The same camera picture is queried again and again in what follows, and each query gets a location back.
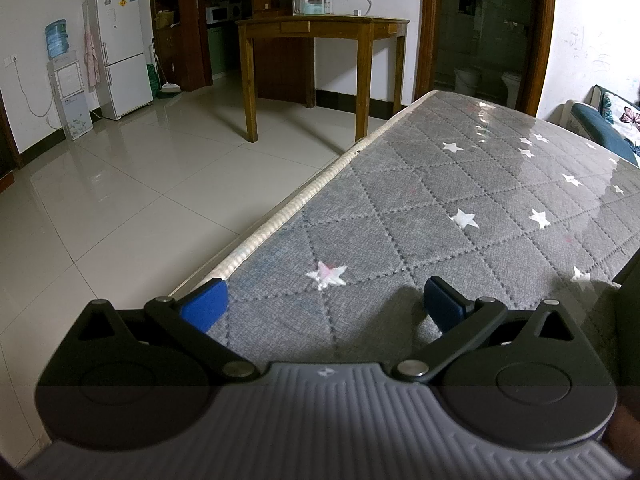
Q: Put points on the blue sofa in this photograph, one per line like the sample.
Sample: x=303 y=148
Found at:
x=595 y=127

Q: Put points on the small glass jar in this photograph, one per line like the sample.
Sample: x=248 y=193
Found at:
x=299 y=4

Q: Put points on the white refrigerator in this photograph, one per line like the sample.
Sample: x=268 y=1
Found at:
x=122 y=50

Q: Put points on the wooden door frame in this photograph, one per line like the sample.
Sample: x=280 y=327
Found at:
x=542 y=35

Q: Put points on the white microwave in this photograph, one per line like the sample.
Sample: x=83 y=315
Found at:
x=222 y=14

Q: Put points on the grey star-quilted desktop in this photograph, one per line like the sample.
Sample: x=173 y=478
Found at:
x=400 y=200

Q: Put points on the broom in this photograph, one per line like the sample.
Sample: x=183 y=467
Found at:
x=169 y=89

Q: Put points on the pink apron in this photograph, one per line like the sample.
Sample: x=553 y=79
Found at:
x=91 y=60

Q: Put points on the butterfly cushion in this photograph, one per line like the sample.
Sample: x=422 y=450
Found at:
x=625 y=120

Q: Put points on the tall glass jar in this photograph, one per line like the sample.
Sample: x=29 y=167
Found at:
x=328 y=1

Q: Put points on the white toilet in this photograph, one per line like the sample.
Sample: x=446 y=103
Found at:
x=511 y=87

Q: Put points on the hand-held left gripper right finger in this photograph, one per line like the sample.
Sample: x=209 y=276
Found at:
x=442 y=305

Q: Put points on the glass jar with teal contents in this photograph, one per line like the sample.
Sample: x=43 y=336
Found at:
x=313 y=2

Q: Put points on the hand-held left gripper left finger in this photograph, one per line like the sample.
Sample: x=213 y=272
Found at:
x=205 y=302

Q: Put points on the trash bin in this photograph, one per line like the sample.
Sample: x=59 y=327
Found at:
x=467 y=82

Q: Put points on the white water dispenser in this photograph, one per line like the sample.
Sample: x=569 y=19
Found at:
x=70 y=95

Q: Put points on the blue water bottle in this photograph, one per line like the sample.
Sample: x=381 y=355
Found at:
x=56 y=39

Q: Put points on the wooden table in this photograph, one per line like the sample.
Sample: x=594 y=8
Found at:
x=325 y=27

